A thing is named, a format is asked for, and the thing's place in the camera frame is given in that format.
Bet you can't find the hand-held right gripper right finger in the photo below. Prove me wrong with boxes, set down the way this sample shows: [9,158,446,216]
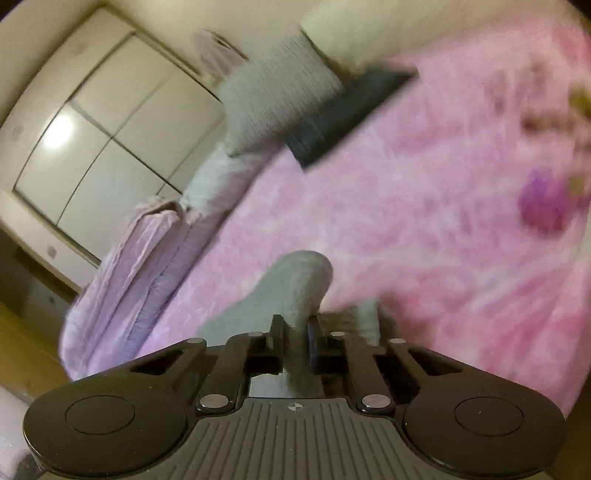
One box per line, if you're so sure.
[307,314,497,415]

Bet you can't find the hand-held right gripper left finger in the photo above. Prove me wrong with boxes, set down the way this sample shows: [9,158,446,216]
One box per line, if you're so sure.
[92,315,285,415]

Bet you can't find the grey sweater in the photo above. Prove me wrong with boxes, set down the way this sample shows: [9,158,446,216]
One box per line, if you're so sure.
[198,250,383,398]

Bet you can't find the pink floral blanket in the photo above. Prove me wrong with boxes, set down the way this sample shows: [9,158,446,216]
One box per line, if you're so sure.
[134,18,591,421]

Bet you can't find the pink pillow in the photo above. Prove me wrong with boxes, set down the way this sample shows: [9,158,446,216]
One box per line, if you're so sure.
[59,194,232,381]

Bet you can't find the grey striped pillow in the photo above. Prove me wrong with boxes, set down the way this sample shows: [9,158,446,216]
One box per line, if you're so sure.
[182,34,346,222]

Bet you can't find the white wardrobe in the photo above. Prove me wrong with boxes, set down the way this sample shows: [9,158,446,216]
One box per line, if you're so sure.
[0,7,228,271]

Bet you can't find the pale pink cloth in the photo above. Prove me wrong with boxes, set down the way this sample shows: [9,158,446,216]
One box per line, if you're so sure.
[191,28,247,81]

